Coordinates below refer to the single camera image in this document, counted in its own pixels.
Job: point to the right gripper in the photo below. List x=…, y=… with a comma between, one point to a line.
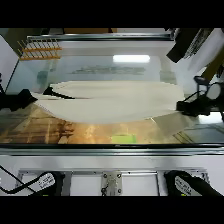
x=188, y=108

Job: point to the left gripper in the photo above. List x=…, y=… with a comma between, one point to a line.
x=23, y=99

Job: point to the cream garment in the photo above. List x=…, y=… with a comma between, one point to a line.
x=113, y=101

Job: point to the brown garment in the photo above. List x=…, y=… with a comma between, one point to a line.
x=215, y=66

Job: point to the brown wooden rack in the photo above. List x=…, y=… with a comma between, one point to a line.
x=40, y=50

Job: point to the white garment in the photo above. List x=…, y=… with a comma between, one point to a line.
x=208, y=50

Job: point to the silver frame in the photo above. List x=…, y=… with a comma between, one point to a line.
x=111, y=152

